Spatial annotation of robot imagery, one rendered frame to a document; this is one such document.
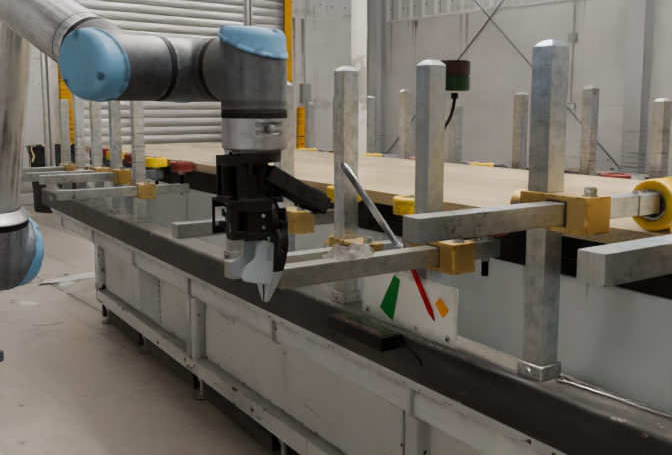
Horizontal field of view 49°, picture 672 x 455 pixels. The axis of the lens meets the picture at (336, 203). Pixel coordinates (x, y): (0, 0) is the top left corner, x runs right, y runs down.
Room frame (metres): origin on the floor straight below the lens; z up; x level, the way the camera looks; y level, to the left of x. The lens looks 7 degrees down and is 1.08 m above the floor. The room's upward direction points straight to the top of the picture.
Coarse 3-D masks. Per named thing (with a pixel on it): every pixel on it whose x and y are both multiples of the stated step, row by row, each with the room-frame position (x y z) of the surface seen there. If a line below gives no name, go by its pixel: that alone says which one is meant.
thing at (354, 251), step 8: (336, 248) 1.10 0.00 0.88; (344, 248) 1.10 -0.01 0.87; (352, 248) 1.10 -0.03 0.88; (360, 248) 1.10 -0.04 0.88; (368, 248) 1.13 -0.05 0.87; (328, 256) 1.09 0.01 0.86; (336, 256) 1.09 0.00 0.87; (344, 256) 1.07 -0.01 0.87; (352, 256) 1.07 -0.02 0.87; (360, 256) 1.08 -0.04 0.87; (368, 256) 1.10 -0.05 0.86
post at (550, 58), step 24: (552, 48) 1.01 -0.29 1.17; (552, 72) 1.01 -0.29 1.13; (552, 96) 1.01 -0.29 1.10; (552, 120) 1.01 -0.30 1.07; (552, 144) 1.01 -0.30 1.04; (552, 168) 1.01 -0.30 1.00; (528, 240) 1.03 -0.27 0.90; (552, 240) 1.01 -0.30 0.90; (528, 264) 1.03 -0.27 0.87; (552, 264) 1.02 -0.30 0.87; (528, 288) 1.03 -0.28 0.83; (552, 288) 1.02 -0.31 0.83; (528, 312) 1.03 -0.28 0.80; (552, 312) 1.02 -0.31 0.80; (528, 336) 1.03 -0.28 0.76; (552, 336) 1.02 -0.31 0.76; (528, 360) 1.03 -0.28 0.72; (552, 360) 1.02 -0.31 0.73
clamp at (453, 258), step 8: (448, 240) 1.19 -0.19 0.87; (464, 240) 1.19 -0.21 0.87; (440, 248) 1.18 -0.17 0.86; (448, 248) 1.16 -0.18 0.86; (456, 248) 1.15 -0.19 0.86; (464, 248) 1.16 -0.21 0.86; (472, 248) 1.17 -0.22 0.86; (440, 256) 1.18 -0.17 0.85; (448, 256) 1.16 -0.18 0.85; (456, 256) 1.15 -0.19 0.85; (464, 256) 1.16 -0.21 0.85; (472, 256) 1.17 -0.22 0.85; (440, 264) 1.18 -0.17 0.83; (448, 264) 1.16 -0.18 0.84; (456, 264) 1.15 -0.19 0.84; (464, 264) 1.16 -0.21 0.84; (472, 264) 1.17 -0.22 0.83; (448, 272) 1.16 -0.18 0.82; (456, 272) 1.15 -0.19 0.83; (464, 272) 1.16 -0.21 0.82
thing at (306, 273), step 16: (480, 240) 1.25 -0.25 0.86; (496, 240) 1.25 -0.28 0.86; (384, 256) 1.12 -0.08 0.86; (400, 256) 1.14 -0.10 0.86; (416, 256) 1.15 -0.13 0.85; (432, 256) 1.17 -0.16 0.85; (480, 256) 1.23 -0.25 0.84; (496, 256) 1.25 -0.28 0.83; (288, 272) 1.02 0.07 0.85; (304, 272) 1.04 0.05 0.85; (320, 272) 1.05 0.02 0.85; (336, 272) 1.07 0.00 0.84; (352, 272) 1.09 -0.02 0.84; (368, 272) 1.10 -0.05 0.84; (384, 272) 1.12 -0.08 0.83; (288, 288) 1.02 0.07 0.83
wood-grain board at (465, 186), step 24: (168, 144) 3.90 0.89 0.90; (192, 144) 3.90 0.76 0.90; (216, 144) 3.90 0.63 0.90; (312, 168) 2.30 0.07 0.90; (360, 168) 2.30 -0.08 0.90; (384, 168) 2.30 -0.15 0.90; (408, 168) 2.30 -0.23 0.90; (456, 168) 2.30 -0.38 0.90; (480, 168) 2.30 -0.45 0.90; (504, 168) 2.30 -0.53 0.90; (384, 192) 1.64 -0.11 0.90; (408, 192) 1.63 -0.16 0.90; (456, 192) 1.63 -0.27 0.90; (480, 192) 1.63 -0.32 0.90; (504, 192) 1.63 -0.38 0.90; (600, 192) 1.63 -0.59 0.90; (624, 192) 1.63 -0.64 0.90; (600, 240) 1.16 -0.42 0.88; (624, 240) 1.12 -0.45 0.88
